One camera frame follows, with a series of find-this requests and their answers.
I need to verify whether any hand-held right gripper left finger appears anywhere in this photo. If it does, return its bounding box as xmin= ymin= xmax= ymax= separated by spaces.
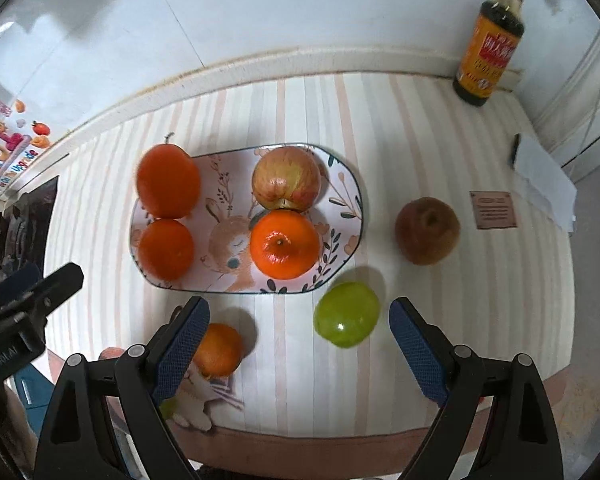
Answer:
xmin=34 ymin=296 xmax=212 ymax=480

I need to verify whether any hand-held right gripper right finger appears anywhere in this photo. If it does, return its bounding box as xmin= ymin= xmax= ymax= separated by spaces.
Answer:
xmin=388 ymin=297 xmax=565 ymax=480

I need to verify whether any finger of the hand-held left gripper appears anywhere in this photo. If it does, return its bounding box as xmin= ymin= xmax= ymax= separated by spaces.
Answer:
xmin=0 ymin=262 xmax=85 ymax=333
xmin=0 ymin=264 xmax=43 ymax=311

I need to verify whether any small orange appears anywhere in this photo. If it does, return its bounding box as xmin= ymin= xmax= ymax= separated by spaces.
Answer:
xmin=192 ymin=323 xmax=245 ymax=379

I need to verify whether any green apple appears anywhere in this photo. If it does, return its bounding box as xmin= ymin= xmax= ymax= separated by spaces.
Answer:
xmin=313 ymin=281 xmax=382 ymax=348

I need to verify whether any dull brown red apple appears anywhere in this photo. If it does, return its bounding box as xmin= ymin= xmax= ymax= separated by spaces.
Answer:
xmin=394 ymin=197 xmax=462 ymax=266

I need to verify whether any rabbit print oval plate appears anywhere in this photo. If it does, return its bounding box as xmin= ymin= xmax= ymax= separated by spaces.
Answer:
xmin=129 ymin=143 xmax=365 ymax=295

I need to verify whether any teal box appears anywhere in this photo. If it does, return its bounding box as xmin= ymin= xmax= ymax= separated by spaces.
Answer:
xmin=12 ymin=362 xmax=56 ymax=411

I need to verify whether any round orange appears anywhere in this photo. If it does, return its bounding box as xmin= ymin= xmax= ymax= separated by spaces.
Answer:
xmin=137 ymin=218 xmax=196 ymax=282

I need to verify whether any orange with green navel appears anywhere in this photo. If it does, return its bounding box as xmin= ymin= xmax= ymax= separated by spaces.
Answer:
xmin=249 ymin=209 xmax=322 ymax=280

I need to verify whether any large orange with stem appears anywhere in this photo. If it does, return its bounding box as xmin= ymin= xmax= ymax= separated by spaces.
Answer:
xmin=136 ymin=132 xmax=202 ymax=220

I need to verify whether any brown rectangular label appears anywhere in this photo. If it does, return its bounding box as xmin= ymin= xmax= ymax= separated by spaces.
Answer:
xmin=469 ymin=190 xmax=519 ymax=230

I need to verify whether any red yellow apple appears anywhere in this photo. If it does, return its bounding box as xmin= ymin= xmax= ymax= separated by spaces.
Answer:
xmin=251 ymin=146 xmax=327 ymax=212

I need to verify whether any white folded paper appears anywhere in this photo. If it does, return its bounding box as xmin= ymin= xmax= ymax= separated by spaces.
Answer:
xmin=512 ymin=134 xmax=578 ymax=233

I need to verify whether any striped pink white tablecloth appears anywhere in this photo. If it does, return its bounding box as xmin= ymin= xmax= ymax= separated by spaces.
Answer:
xmin=30 ymin=72 xmax=581 ymax=476

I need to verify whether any dark sauce bottle orange label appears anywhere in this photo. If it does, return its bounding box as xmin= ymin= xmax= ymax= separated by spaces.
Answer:
xmin=452 ymin=0 xmax=531 ymax=107

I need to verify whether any colourful wall sticker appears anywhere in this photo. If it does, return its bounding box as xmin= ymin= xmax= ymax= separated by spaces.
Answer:
xmin=0 ymin=95 xmax=51 ymax=193

